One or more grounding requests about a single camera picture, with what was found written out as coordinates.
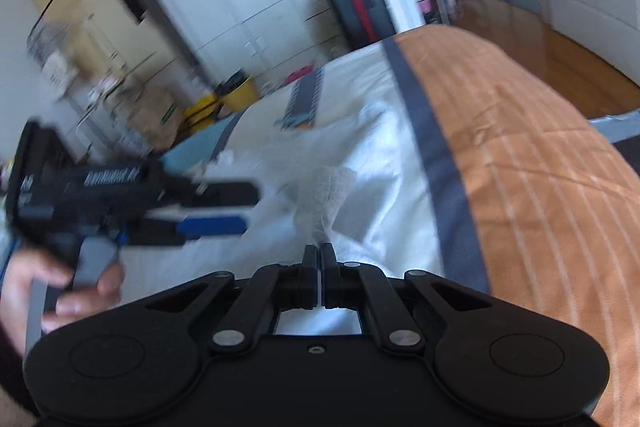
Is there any black suitcase red stripe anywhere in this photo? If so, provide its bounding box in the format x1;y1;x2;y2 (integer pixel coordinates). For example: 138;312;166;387
327;0;398;52

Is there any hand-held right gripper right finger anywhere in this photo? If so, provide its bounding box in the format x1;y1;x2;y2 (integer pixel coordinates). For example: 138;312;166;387
320;243;493;353

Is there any person's left hand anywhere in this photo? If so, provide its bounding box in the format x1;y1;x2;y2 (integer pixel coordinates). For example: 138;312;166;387
0;251;127;358

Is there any yellow plastic bag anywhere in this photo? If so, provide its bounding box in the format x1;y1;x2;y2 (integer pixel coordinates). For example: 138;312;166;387
182;96;226;130

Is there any brown paper bag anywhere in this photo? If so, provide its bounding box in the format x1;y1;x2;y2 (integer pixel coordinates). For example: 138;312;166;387
127;84;186;148

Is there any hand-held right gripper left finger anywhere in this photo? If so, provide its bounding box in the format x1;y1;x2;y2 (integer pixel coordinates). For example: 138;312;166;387
145;244;318;354

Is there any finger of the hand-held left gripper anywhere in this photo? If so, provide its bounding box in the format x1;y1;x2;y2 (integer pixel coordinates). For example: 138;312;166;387
160;179;262;208
122;214;249;249

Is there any striped bed cover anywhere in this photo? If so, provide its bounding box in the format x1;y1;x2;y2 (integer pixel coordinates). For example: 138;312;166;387
27;26;640;427

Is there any yellow trash bin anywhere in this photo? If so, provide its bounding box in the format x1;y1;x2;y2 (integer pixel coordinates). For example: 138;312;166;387
217;74;258;112

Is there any light grey sweatshirt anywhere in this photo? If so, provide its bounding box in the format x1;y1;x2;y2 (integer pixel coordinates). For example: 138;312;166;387
120;107;448;338

